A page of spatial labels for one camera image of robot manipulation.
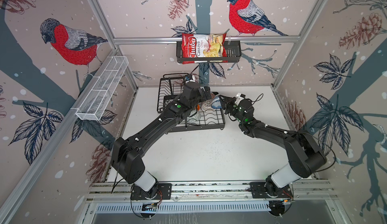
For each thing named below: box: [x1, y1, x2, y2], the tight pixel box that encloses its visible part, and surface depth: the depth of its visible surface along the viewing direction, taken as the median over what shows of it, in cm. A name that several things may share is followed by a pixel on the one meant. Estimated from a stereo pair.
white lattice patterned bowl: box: [201, 100, 213, 112], surface depth 106 cm
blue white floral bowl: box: [211, 95, 223, 109], surface depth 85 cm
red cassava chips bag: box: [181, 32, 228, 65], surface depth 90 cm
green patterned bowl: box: [186, 109, 202, 126], surface depth 100 cm
